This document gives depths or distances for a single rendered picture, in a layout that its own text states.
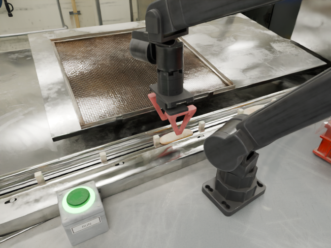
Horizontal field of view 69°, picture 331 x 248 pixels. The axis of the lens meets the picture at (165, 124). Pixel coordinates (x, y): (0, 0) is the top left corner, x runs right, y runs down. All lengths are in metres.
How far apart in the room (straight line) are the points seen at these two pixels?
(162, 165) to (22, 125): 0.48
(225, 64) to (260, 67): 0.13
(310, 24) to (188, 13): 0.88
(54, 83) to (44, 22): 3.42
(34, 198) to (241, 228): 0.41
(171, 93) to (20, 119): 0.54
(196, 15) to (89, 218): 0.38
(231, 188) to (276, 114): 0.19
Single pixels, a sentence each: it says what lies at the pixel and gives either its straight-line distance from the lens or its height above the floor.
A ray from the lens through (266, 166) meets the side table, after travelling 0.66.
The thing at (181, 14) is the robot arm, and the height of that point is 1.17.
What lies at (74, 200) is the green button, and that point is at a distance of 0.47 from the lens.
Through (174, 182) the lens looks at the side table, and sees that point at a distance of 0.58.
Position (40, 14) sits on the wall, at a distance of 4.21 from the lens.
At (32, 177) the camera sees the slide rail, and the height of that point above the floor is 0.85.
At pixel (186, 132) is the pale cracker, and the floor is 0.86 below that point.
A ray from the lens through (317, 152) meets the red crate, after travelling 0.74.
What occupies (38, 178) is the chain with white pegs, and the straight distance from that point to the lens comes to 0.59.
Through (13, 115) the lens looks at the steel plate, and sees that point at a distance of 0.93.
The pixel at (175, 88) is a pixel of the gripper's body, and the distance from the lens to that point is 0.52.
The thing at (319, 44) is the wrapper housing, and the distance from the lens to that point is 1.23.
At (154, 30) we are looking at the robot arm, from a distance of 0.47.
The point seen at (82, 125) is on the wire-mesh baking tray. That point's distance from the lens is 0.65.
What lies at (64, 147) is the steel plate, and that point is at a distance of 0.72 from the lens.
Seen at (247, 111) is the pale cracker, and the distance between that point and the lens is 0.78.
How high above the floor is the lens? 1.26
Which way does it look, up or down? 36 degrees down
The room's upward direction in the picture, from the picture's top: straight up
